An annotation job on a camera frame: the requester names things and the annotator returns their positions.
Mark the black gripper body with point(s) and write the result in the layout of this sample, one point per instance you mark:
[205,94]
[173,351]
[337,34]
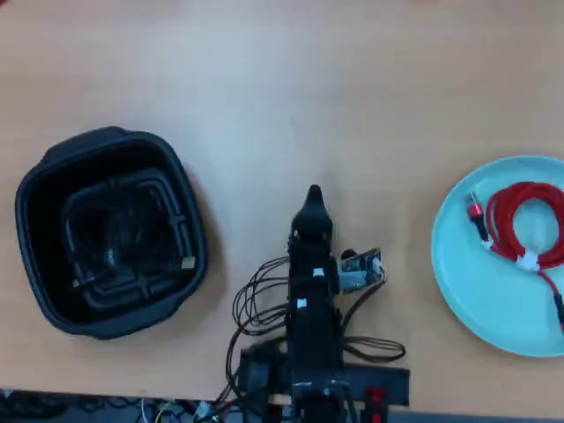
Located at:
[308,255]

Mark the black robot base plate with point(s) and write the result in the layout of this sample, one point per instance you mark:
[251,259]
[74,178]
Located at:
[392,383]

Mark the light blue round plate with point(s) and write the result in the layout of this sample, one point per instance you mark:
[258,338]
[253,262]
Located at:
[476,299]

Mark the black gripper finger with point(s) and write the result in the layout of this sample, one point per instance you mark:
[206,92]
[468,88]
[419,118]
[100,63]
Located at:
[305,218]
[322,218]

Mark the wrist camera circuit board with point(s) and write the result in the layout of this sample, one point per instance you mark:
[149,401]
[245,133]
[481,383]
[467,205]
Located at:
[359,269]

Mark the red table clamp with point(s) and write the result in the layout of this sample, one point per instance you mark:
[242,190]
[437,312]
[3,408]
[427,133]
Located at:
[376,398]

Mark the black square plastic bowl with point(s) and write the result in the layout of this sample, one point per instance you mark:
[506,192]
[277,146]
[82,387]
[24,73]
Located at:
[44,247]

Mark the black table clamp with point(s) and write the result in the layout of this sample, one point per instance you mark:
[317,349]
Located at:
[255,374]

